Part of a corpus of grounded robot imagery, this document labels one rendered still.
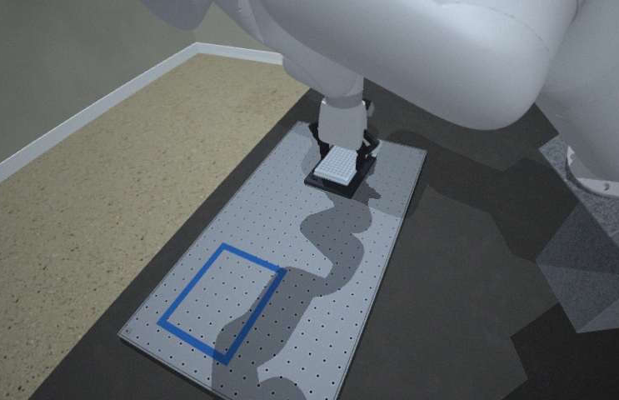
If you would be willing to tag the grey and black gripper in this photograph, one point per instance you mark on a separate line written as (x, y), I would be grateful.
(339, 129)

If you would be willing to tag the blue taped rectangular outline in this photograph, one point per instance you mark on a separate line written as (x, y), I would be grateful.
(224, 359)

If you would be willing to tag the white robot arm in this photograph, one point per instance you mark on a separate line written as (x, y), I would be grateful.
(477, 63)

